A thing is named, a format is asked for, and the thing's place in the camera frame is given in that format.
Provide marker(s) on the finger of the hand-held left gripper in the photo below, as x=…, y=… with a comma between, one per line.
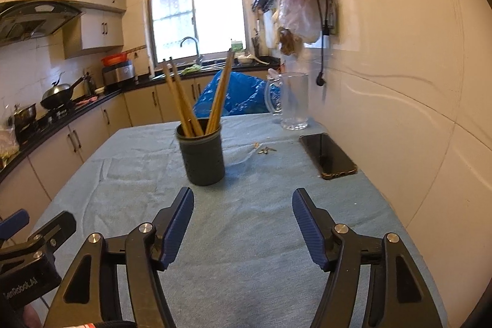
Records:
x=13, y=224
x=57, y=228

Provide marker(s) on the kitchen window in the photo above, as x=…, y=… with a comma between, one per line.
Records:
x=196, y=5

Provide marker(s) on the steel cooking pot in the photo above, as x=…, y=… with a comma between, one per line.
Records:
x=25, y=116

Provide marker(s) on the steel range hood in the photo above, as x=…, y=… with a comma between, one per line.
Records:
x=34, y=18

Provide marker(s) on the chrome sink faucet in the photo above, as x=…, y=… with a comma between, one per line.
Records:
x=196, y=47

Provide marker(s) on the beige base cabinets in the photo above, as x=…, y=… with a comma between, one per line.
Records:
x=96, y=128

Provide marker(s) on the blue plastic bag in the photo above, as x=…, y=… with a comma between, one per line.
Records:
x=242, y=93

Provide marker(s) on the dark grey utensil holder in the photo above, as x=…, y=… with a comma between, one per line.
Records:
x=201, y=159

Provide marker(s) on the green leafy vegetable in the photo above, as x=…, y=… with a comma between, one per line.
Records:
x=191, y=69

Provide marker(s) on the white ceramic bowl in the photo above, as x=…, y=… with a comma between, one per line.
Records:
x=245, y=60

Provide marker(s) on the red plastic basin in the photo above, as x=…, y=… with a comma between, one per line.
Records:
x=113, y=59

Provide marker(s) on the black smartphone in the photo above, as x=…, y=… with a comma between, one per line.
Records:
x=328, y=155

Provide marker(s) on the white hanging plastic bag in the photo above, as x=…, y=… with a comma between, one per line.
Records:
x=301, y=15

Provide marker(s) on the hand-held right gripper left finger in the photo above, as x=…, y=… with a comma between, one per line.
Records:
x=178, y=224

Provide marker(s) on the wooden chopstick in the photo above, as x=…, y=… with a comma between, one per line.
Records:
x=217, y=97
x=185, y=97
x=223, y=88
x=175, y=97

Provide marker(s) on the small metal keys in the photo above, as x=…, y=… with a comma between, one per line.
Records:
x=265, y=149

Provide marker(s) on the black kitchen countertop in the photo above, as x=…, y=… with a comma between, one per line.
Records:
x=77, y=107

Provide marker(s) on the light blue table cloth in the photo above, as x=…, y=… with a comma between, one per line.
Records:
x=250, y=205

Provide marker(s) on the clear glass pitcher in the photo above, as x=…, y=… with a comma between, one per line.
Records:
x=294, y=101

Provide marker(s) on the silver rice cooker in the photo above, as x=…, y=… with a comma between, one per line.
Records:
x=119, y=73

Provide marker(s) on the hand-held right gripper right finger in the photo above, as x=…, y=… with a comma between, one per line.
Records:
x=307, y=228

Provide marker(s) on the black wok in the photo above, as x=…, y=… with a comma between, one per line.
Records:
x=57, y=93

